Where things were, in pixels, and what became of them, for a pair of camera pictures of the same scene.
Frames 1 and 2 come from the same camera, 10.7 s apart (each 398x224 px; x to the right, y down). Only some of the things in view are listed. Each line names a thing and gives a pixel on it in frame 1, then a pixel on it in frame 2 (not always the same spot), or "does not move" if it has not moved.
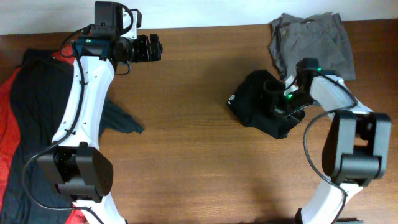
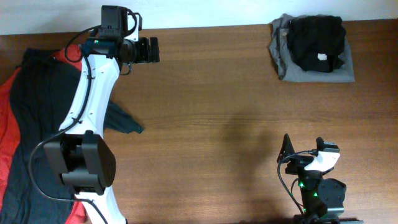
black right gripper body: [290, 105] to [298, 165]
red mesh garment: [10, 138] does not move
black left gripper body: [138, 50] does not move
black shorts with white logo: [249, 104] to [316, 42]
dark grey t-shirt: [39, 93] does not move
